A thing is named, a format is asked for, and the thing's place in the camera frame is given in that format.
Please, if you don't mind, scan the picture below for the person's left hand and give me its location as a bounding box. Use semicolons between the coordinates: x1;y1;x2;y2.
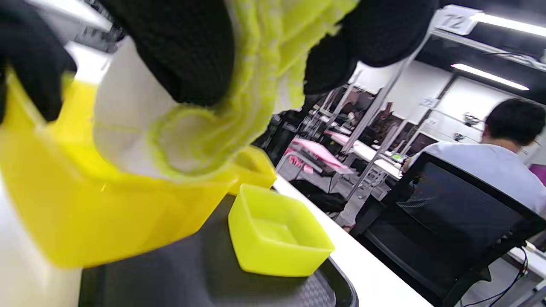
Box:
0;0;78;124

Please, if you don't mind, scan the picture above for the person's right hand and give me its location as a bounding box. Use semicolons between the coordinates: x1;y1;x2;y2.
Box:
98;0;440;106

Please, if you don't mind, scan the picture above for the white yellow-edged dish cloth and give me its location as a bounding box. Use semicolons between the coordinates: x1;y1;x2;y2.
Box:
93;0;360;179

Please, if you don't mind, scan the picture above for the amber yellow plastic food container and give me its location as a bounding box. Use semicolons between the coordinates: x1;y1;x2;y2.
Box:
0;70;278;269
228;146;278;196

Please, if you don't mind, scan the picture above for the lemon yellow plastic food container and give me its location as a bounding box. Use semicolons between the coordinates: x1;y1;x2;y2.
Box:
228;183;335;278

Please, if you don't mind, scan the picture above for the stack of pink sheets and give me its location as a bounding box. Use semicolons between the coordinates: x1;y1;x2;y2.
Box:
292;137;354;175

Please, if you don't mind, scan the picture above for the black backpack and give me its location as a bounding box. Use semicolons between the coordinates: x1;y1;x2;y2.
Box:
290;179;348;214

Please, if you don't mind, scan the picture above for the white desk leg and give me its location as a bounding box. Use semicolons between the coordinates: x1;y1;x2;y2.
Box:
341;34;431;201

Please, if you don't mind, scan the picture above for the black plastic tray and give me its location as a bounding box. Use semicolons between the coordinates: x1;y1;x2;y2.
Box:
79;194;359;307

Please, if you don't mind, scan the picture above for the white hanging sign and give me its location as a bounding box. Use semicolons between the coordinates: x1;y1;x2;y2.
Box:
435;4;482;35

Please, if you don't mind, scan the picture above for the ceiling light strip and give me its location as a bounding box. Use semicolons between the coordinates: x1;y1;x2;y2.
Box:
451;63;530;91
471;13;546;38

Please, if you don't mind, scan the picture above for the black mesh office chair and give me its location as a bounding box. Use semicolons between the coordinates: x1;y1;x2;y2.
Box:
350;151;546;307

